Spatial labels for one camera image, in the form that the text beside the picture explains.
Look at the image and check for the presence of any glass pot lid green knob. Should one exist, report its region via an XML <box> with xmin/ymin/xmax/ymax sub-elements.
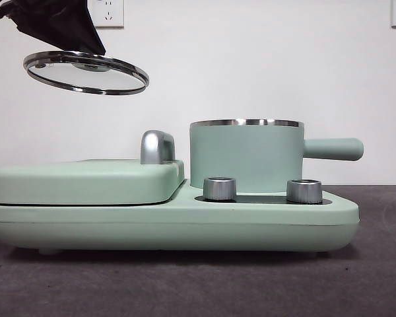
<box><xmin>23</xmin><ymin>50</ymin><xmax>150</xmax><ymax>96</ymax></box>

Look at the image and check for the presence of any green hinged griddle lid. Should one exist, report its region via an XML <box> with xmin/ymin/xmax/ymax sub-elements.
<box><xmin>0</xmin><ymin>159</ymin><xmax>187</xmax><ymax>206</ymax></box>

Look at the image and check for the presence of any green pot with handle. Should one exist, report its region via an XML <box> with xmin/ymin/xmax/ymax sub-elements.
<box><xmin>189</xmin><ymin>118</ymin><xmax>364</xmax><ymax>194</ymax></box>

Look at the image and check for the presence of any silver control knob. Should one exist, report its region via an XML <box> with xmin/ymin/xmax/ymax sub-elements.
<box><xmin>203</xmin><ymin>176</ymin><xmax>238</xmax><ymax>201</ymax></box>
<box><xmin>286</xmin><ymin>179</ymin><xmax>324</xmax><ymax>204</ymax></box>

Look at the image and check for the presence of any silver griddle lid handle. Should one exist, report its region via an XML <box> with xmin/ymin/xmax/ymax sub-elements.
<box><xmin>140</xmin><ymin>130</ymin><xmax>177</xmax><ymax>165</ymax></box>

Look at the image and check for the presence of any green breakfast machine base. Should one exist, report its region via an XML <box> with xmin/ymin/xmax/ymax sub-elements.
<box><xmin>0</xmin><ymin>183</ymin><xmax>360</xmax><ymax>257</ymax></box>

